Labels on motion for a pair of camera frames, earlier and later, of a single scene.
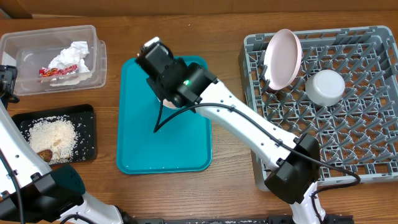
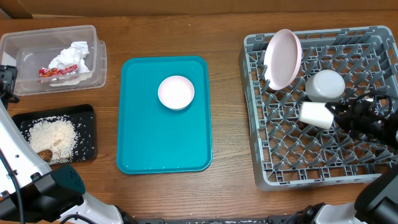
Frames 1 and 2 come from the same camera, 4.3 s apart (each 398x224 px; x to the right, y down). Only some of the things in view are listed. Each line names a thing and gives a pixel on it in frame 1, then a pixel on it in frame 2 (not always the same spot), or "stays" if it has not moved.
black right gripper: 158,88 -> 347,114
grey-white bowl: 324,88 stays
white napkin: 71,56 stays
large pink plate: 282,58 stays
